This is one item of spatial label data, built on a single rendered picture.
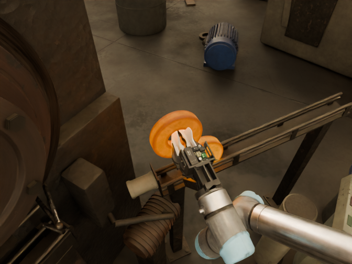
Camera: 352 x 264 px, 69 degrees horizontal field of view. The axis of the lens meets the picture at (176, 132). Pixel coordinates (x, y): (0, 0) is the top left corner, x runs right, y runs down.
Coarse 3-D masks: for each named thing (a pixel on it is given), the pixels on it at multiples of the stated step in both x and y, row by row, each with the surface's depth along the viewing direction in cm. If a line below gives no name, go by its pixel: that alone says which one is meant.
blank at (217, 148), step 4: (204, 136) 81; (208, 136) 81; (212, 136) 82; (200, 140) 80; (204, 140) 80; (208, 140) 80; (212, 140) 80; (216, 140) 82; (208, 144) 80; (212, 144) 80; (216, 144) 81; (220, 144) 82; (212, 148) 82; (216, 148) 83; (220, 148) 84; (216, 152) 85; (220, 152) 86; (208, 156) 87; (216, 156) 86; (220, 156) 87; (216, 160) 88
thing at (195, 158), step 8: (200, 144) 65; (184, 152) 63; (192, 152) 62; (200, 152) 63; (208, 152) 64; (184, 160) 62; (192, 160) 61; (200, 160) 62; (208, 160) 61; (184, 168) 63; (192, 168) 62; (200, 168) 62; (208, 168) 62; (184, 176) 66; (192, 176) 65; (200, 176) 61; (208, 176) 59; (216, 176) 59; (200, 184) 63; (208, 184) 58; (216, 184) 58; (200, 192) 60
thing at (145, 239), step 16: (144, 208) 94; (160, 208) 92; (176, 208) 95; (144, 224) 88; (160, 224) 89; (128, 240) 86; (144, 240) 85; (160, 240) 90; (144, 256) 87; (160, 256) 103
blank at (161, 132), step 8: (176, 112) 69; (184, 112) 70; (160, 120) 69; (168, 120) 67; (176, 120) 68; (184, 120) 69; (192, 120) 70; (152, 128) 70; (160, 128) 68; (168, 128) 68; (176, 128) 70; (184, 128) 71; (192, 128) 72; (200, 128) 74; (152, 136) 70; (160, 136) 69; (168, 136) 70; (200, 136) 76; (152, 144) 70; (160, 144) 71; (168, 144) 73; (184, 144) 75; (160, 152) 73; (168, 152) 75
